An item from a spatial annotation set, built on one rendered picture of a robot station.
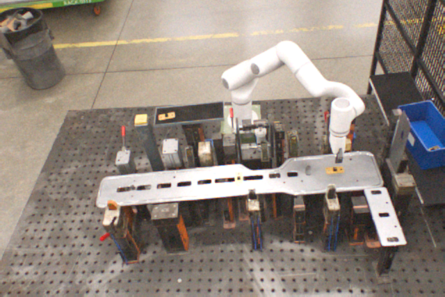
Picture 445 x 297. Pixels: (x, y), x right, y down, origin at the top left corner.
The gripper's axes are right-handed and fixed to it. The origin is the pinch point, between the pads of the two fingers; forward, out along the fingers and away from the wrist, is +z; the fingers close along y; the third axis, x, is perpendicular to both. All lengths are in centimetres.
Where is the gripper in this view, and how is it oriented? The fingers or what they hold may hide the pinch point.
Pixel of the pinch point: (336, 154)
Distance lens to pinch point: 204.1
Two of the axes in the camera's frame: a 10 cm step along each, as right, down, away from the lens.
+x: 9.9, -0.9, -0.6
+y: 0.2, 7.2, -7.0
